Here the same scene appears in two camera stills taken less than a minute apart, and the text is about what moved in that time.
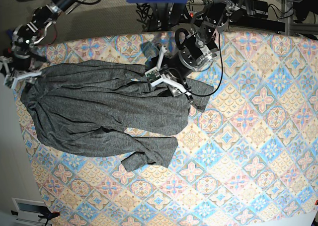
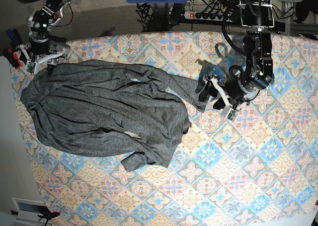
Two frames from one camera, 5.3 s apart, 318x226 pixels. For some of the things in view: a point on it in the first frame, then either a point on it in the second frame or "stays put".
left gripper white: [30, 81] to [32, 64]
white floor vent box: [28, 211] stays put
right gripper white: [175, 89] to [229, 112]
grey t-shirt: [109, 108] stays put
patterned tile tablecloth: [249, 158] stays put
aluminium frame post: [287, 16] stays put
